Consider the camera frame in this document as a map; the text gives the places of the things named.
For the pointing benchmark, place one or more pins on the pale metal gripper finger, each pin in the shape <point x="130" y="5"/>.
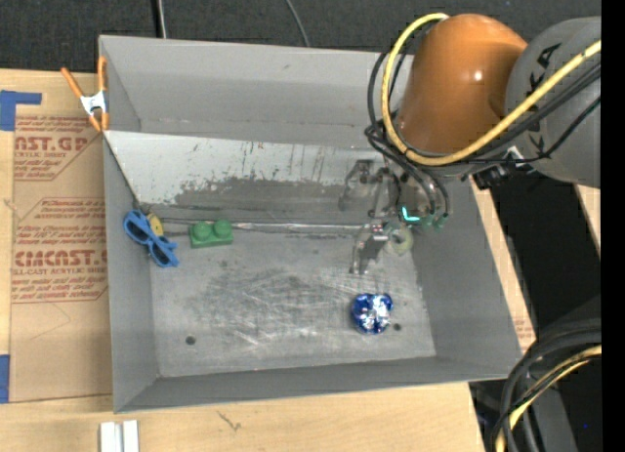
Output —
<point x="357" y="257"/>
<point x="375" y="245"/>

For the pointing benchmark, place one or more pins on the blue and white crumpled packet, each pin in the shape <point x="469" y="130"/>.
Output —
<point x="371" y="314"/>

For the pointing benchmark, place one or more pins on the grey metal bin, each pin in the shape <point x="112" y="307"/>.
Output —
<point x="273" y="303"/>

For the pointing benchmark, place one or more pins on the green toy building block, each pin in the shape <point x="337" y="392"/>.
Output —
<point x="211" y="235"/>

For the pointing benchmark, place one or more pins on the blue sunglasses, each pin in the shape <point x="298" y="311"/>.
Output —
<point x="161" y="247"/>

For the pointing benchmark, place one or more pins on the small yellow object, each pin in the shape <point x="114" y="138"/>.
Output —
<point x="155" y="223"/>

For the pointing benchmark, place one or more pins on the brown cardboard board, red print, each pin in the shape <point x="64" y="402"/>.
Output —
<point x="58" y="255"/>

